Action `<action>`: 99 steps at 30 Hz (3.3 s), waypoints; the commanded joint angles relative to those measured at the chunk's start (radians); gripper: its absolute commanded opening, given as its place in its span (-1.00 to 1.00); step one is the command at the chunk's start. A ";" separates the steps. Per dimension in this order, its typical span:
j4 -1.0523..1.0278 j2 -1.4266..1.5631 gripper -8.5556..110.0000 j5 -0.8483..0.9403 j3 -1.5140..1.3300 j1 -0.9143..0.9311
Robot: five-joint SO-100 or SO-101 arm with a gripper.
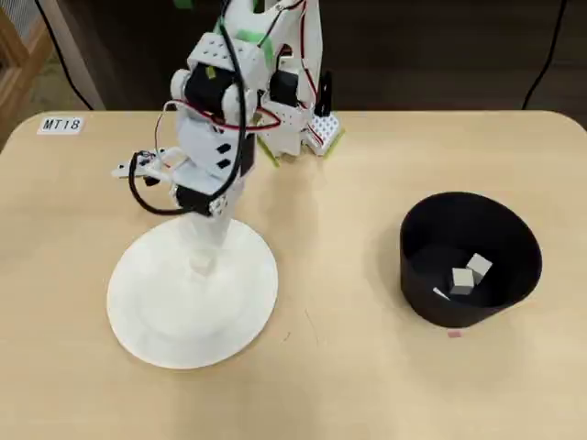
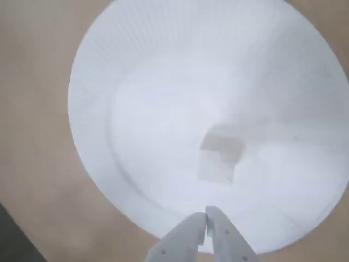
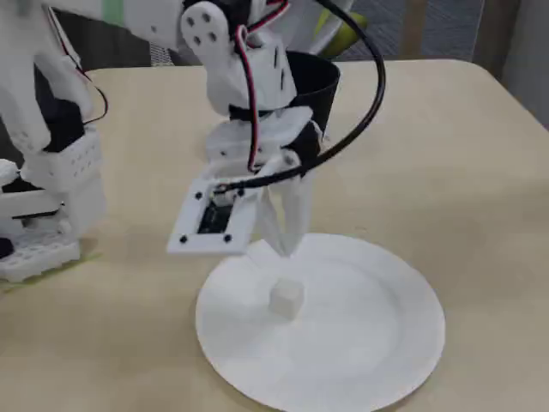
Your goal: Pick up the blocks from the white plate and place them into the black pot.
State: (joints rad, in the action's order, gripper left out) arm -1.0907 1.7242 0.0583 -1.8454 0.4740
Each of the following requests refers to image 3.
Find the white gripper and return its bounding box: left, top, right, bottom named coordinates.
left=205, top=105, right=325, bottom=258

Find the green tape on arm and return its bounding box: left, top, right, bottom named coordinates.
left=102, top=0, right=126, bottom=27

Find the white mesh panel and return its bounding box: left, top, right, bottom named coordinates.
left=148, top=40, right=179, bottom=68

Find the black pot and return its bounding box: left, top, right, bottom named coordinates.
left=285, top=50, right=342, bottom=138

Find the green tape strip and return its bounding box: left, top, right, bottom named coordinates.
left=0, top=251, right=104, bottom=295

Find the red arm servo wire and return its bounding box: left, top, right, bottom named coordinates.
left=46, top=8, right=108, bottom=126

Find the red gripper servo wire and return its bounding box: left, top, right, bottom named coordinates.
left=233, top=0, right=293, bottom=173

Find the white plate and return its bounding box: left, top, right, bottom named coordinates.
left=195, top=233, right=447, bottom=412

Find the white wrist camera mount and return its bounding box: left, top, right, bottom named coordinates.
left=166, top=161, right=269, bottom=258

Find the wooden leg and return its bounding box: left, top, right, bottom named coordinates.
left=405, top=0, right=425, bottom=59

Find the white cube block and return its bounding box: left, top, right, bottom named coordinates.
left=268, top=277, right=305, bottom=319

